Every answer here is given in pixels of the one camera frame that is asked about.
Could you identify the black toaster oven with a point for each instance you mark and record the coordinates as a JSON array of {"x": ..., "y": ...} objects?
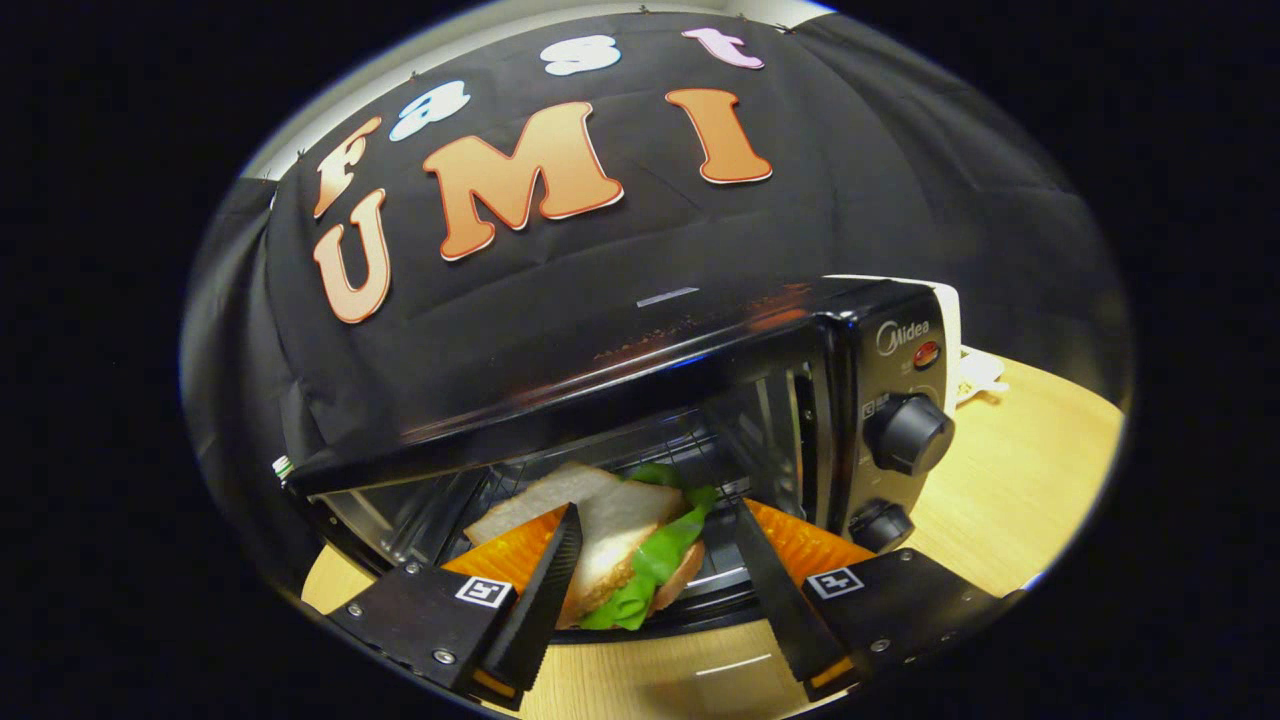
[{"x": 900, "y": 430}]

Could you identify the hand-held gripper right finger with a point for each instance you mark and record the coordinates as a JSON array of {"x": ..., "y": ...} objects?
[{"x": 775, "y": 600}]

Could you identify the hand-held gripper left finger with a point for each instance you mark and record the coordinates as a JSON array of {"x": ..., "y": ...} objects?
[{"x": 548, "y": 600}]

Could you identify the lettuce sandwich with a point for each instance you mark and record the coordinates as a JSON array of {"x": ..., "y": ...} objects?
[{"x": 620, "y": 520}]

